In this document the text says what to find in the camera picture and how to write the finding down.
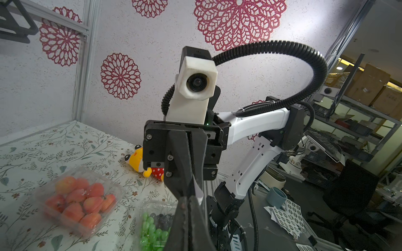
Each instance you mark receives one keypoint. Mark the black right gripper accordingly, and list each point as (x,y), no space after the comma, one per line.
(166,144)

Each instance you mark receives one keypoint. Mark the teal cup on desk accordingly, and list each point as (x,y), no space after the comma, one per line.
(276,197)

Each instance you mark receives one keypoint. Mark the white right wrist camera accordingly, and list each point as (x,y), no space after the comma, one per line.
(194,86)

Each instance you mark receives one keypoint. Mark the spare sticker sheets on desk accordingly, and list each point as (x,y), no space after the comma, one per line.
(289,217)

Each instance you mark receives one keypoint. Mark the clear box green grapes blueberries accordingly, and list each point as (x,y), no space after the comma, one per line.
(155,224)

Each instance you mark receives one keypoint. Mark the black office chair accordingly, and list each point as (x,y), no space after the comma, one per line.
(349,196)

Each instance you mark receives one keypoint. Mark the sticker label sheet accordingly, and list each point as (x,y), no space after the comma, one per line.
(198,191)

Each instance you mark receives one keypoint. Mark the grey metal wall shelf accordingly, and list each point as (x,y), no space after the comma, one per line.
(10,29)

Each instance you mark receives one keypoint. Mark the metal storage shelving background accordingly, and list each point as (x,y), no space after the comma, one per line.
(355,107)

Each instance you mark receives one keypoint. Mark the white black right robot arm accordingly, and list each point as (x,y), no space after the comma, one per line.
(275,132)

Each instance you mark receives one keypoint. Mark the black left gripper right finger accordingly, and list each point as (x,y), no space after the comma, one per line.
(200,239)

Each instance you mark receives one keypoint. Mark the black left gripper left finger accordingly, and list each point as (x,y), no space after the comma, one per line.
(179,238)

